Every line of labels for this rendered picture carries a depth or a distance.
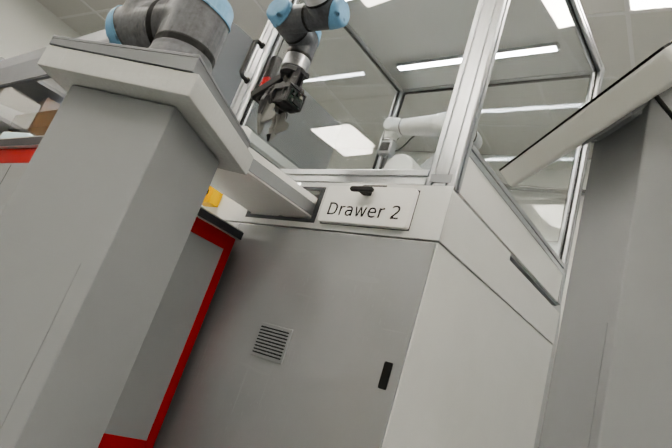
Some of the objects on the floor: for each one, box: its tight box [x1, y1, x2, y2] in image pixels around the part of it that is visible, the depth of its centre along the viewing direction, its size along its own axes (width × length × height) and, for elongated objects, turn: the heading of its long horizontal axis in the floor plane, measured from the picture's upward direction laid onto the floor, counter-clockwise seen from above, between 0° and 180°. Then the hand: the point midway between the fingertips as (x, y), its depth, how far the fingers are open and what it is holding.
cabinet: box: [153, 222, 553, 448], centre depth 185 cm, size 95×103×80 cm
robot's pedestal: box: [0, 45, 253, 448], centre depth 87 cm, size 30×30×76 cm
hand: (263, 133), depth 152 cm, fingers open, 3 cm apart
